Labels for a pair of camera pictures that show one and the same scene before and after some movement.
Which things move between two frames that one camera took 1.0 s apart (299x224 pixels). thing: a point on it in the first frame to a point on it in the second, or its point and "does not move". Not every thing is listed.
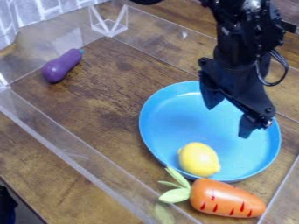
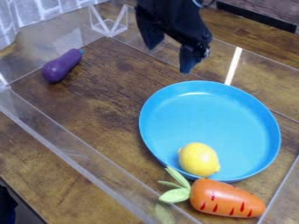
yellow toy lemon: [199, 158] does not move
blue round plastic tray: [175, 119] does not move
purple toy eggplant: [56, 69] does not move
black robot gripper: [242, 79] to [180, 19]
